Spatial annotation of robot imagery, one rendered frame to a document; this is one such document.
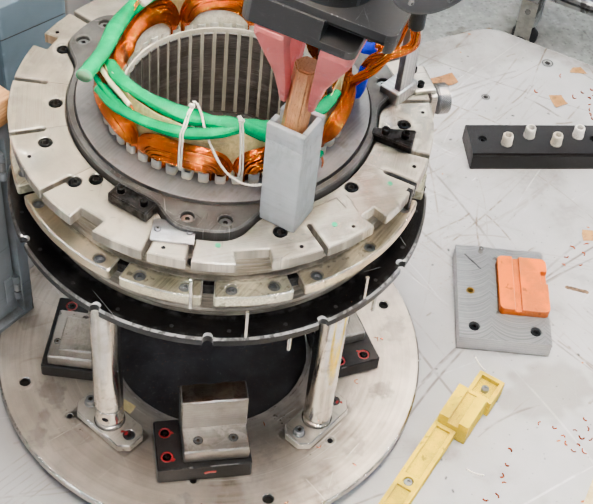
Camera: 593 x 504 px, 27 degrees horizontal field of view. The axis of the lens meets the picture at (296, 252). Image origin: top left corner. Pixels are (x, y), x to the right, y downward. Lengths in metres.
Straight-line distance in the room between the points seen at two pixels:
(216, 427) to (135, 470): 0.08
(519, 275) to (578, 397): 0.14
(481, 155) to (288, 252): 0.56
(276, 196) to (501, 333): 0.43
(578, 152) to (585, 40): 1.53
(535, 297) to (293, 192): 0.47
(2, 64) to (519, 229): 0.55
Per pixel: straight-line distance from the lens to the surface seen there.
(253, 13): 0.73
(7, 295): 1.17
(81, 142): 0.91
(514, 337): 1.22
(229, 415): 1.06
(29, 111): 0.95
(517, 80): 1.52
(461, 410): 1.16
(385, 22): 0.72
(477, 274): 1.26
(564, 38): 2.92
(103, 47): 0.91
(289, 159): 0.82
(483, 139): 1.40
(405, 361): 1.18
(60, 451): 1.11
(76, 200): 0.88
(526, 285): 1.26
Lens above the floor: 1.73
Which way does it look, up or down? 48 degrees down
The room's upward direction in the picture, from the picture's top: 7 degrees clockwise
